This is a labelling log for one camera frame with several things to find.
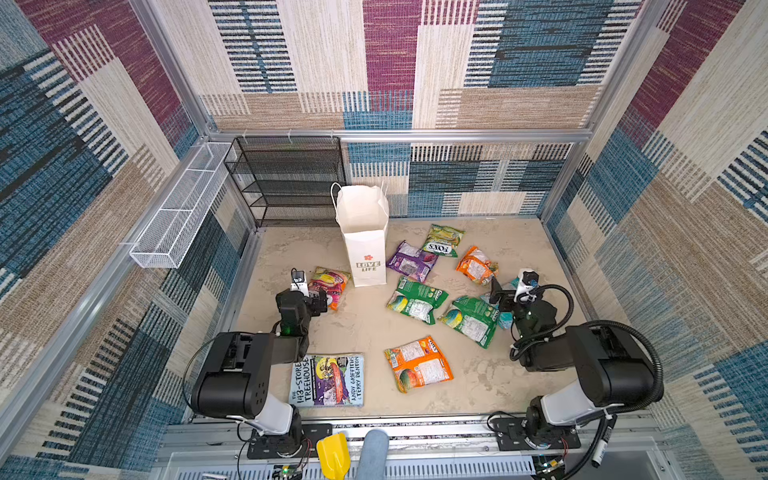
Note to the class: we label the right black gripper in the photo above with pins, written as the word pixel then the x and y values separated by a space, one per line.
pixel 504 298

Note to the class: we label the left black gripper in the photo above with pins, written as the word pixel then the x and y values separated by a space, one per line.
pixel 318 301

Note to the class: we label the small orange candy bag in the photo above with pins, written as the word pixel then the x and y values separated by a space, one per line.
pixel 477 266

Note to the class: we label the yellow green Fox's candy bag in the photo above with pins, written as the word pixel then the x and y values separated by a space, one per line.
pixel 443 240

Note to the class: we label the white paper bag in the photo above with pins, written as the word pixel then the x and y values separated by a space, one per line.
pixel 362 213

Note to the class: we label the large orange fruits candy bag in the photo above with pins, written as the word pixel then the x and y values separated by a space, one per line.
pixel 418 364

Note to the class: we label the teal candy bag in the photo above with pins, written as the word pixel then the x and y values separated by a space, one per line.
pixel 505 319

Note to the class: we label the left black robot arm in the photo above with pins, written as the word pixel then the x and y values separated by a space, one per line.
pixel 234 379

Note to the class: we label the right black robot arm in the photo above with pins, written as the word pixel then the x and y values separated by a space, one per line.
pixel 618 370

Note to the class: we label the pink yellow Fox's candy bag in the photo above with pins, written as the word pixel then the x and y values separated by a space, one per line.
pixel 332 281

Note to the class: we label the green spring tea candy bag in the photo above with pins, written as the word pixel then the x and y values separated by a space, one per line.
pixel 417 300

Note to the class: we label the purple berries candy bag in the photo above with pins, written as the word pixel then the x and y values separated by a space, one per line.
pixel 411 262

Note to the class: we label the treehouse paperback book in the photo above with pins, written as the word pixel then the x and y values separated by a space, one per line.
pixel 328 381

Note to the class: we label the yellow plastic scoop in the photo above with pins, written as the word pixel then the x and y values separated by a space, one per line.
pixel 334 457

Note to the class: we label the grey cylinder roll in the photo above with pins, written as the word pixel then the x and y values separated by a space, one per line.
pixel 373 456

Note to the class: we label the black marker pen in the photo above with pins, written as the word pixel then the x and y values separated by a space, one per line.
pixel 603 435

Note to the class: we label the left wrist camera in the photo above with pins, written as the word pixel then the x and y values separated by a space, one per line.
pixel 299 281

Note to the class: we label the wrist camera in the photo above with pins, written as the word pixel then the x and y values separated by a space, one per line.
pixel 299 281
pixel 528 282

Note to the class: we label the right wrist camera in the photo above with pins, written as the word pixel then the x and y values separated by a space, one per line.
pixel 528 282

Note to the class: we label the black wire shelf rack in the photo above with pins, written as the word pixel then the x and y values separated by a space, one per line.
pixel 287 181

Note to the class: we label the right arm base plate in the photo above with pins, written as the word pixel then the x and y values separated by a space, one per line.
pixel 513 434

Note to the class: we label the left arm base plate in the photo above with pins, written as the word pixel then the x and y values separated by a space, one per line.
pixel 299 442

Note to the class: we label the white wire mesh basket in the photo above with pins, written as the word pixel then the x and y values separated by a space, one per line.
pixel 166 240

